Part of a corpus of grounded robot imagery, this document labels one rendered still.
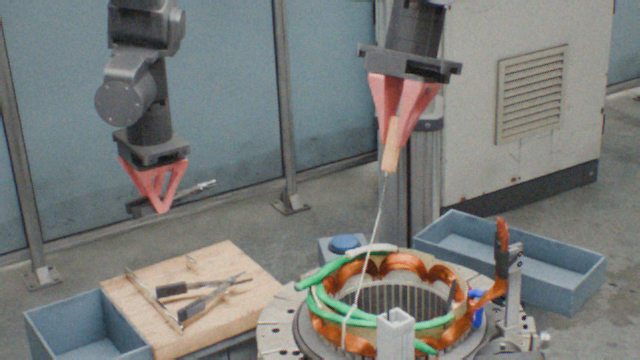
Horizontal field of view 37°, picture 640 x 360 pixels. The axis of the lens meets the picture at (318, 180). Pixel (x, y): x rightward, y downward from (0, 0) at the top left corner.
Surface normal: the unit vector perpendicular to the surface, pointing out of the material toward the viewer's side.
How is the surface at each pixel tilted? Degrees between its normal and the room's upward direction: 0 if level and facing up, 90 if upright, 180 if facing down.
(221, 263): 0
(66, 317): 90
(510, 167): 89
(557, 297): 90
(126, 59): 8
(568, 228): 0
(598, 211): 0
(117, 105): 89
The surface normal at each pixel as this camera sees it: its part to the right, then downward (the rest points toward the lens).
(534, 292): -0.62, 0.36
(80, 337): 0.54, 0.34
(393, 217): -0.13, 0.44
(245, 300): -0.04, -0.90
